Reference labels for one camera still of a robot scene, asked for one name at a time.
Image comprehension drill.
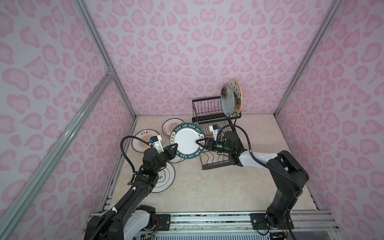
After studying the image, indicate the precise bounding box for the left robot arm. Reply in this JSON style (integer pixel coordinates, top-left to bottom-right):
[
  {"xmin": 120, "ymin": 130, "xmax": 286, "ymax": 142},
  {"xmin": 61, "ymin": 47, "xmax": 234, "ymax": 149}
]
[{"xmin": 85, "ymin": 144, "xmax": 178, "ymax": 240}]

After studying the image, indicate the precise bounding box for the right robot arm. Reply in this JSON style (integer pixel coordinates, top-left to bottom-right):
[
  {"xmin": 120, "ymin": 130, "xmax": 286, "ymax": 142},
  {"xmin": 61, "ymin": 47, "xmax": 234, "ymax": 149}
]
[{"xmin": 196, "ymin": 131, "xmax": 310, "ymax": 229}]

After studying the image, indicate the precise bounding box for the small orange sunburst plate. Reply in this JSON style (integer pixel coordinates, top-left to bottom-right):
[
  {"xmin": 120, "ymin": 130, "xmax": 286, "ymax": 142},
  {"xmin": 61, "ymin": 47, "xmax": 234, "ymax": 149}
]
[{"xmin": 162, "ymin": 118, "xmax": 184, "ymax": 136}]

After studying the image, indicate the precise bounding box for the black wire dish rack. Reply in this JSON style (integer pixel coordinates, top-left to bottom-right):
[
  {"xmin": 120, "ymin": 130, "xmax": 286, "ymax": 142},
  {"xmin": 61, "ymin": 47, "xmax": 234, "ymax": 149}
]
[{"xmin": 192, "ymin": 96, "xmax": 243, "ymax": 170}]

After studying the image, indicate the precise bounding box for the large orange sunburst plate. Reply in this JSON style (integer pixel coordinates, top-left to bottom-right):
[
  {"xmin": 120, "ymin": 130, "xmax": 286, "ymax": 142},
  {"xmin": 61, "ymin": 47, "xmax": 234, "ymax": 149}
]
[{"xmin": 132, "ymin": 129, "xmax": 159, "ymax": 153}]

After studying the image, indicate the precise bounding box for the cream plum blossom plate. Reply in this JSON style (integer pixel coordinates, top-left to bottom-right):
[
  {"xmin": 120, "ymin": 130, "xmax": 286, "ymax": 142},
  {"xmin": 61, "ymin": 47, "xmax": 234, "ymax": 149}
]
[{"xmin": 169, "ymin": 157, "xmax": 185, "ymax": 164}]

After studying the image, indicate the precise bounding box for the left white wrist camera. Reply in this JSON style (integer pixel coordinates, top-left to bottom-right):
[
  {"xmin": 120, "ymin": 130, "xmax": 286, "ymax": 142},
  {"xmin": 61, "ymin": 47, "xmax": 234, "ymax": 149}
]
[{"xmin": 149, "ymin": 135, "xmax": 164, "ymax": 153}]

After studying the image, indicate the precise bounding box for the white plate black cloud outline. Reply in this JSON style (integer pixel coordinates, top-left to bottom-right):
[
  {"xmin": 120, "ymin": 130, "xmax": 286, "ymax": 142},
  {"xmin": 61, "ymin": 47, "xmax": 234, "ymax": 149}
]
[{"xmin": 152, "ymin": 163, "xmax": 176, "ymax": 193}]

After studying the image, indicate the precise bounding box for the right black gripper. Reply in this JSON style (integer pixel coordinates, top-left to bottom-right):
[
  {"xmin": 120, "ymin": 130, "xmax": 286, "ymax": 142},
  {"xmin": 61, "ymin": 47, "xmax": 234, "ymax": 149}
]
[{"xmin": 196, "ymin": 138, "xmax": 233, "ymax": 155}]

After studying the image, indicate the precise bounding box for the mint green flower plate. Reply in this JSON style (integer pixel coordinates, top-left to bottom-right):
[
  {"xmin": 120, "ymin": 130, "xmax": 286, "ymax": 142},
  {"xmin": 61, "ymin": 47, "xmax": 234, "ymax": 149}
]
[{"xmin": 221, "ymin": 84, "xmax": 235, "ymax": 117}]

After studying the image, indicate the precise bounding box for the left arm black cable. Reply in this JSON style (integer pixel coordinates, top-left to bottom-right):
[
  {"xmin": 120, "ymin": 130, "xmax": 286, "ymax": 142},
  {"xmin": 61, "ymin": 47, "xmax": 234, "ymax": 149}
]
[{"xmin": 120, "ymin": 135, "xmax": 151, "ymax": 184}]

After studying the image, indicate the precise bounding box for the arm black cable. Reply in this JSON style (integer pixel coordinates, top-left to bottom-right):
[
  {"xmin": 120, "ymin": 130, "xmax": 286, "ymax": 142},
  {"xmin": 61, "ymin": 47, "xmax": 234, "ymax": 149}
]
[
  {"xmin": 120, "ymin": 135, "xmax": 151, "ymax": 184},
  {"xmin": 216, "ymin": 124, "xmax": 304, "ymax": 196}
]

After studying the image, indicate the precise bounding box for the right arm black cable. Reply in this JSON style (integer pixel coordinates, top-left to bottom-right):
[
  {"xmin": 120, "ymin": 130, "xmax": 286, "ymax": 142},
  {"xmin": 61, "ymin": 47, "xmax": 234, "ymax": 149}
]
[{"xmin": 216, "ymin": 124, "xmax": 304, "ymax": 196}]

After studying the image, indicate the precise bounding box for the aluminium frame diagonal strut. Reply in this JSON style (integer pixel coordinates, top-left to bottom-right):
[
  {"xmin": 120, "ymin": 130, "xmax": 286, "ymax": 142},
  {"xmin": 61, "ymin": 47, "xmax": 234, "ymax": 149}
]
[{"xmin": 1, "ymin": 72, "xmax": 114, "ymax": 240}]

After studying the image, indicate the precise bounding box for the white plate dark green rim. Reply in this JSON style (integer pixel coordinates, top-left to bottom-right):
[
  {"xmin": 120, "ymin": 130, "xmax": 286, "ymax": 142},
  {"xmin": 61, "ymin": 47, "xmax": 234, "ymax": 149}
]
[{"xmin": 170, "ymin": 123, "xmax": 205, "ymax": 159}]

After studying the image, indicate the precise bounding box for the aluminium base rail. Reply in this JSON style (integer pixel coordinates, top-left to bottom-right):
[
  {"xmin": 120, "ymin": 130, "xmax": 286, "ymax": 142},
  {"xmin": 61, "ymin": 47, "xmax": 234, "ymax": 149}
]
[{"xmin": 80, "ymin": 211, "xmax": 346, "ymax": 240}]

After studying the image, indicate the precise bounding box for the white star cat plate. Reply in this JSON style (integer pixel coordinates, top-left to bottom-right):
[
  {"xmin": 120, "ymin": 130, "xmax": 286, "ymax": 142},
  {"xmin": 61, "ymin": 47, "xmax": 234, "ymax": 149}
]
[{"xmin": 229, "ymin": 79, "xmax": 243, "ymax": 116}]

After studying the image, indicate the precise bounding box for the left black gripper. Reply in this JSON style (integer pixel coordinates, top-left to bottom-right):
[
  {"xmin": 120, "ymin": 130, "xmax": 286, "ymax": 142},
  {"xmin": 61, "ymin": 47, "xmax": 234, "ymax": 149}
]
[{"xmin": 153, "ymin": 142, "xmax": 178, "ymax": 175}]

